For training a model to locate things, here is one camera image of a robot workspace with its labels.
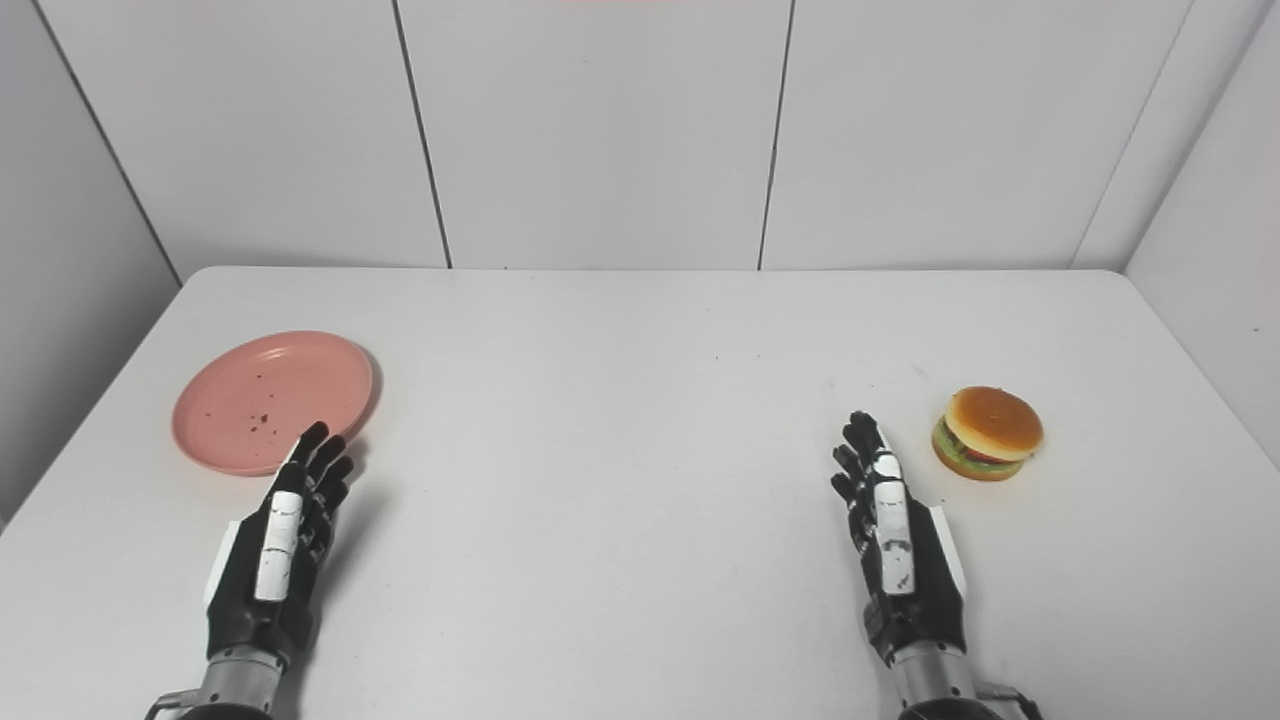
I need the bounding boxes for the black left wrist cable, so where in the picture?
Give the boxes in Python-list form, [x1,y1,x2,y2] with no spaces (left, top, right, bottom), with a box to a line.
[145,688,206,720]

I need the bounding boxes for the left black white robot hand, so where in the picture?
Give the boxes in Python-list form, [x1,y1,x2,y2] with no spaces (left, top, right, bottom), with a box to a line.
[204,421,355,669]

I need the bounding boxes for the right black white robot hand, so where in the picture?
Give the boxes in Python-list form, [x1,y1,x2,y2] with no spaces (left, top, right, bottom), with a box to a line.
[830,410,971,667]

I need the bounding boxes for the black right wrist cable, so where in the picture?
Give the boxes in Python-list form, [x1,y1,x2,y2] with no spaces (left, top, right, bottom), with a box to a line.
[975,680,1046,720]

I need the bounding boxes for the toy hamburger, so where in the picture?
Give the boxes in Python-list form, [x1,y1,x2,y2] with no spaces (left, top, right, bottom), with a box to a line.
[931,386,1045,483]

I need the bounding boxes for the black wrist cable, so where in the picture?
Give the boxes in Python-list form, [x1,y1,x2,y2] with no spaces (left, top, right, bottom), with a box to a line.
[145,688,206,720]
[975,680,1046,720]

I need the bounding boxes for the pink round plate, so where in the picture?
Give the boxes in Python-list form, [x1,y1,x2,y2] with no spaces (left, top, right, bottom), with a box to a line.
[171,331,375,477]

